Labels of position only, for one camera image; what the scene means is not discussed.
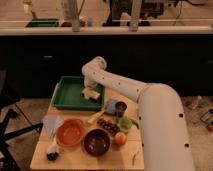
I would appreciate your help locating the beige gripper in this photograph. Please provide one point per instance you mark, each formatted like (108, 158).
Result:
(90, 84)

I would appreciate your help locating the beige block eraser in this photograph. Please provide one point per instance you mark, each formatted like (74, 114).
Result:
(90, 94)

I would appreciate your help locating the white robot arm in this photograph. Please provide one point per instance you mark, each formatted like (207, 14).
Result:
(163, 125)

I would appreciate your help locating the orange bowl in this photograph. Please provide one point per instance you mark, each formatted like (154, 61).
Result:
(70, 133)

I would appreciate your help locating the purple bowl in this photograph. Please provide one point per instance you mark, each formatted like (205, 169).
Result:
(96, 142)

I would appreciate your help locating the green plastic tray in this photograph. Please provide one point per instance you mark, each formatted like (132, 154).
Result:
(68, 95)

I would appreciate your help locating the yellow banana toy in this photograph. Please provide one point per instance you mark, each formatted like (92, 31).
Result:
(94, 117)

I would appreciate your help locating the dark metal cup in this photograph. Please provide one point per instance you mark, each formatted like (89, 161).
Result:
(120, 108)

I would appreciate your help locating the dark grape bunch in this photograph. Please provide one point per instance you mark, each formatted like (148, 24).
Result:
(108, 126)

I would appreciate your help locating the green leafy vegetable toy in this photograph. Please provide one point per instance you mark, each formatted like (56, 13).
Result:
(124, 124)

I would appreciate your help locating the clear plastic bag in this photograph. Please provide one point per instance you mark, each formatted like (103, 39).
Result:
(51, 123)

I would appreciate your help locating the orange fruit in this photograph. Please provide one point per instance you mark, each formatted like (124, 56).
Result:
(120, 139)

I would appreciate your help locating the white brush with dark head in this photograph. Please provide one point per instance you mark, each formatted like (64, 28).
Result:
(52, 152)

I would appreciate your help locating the green bin in background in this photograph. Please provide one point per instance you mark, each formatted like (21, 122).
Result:
(43, 23)

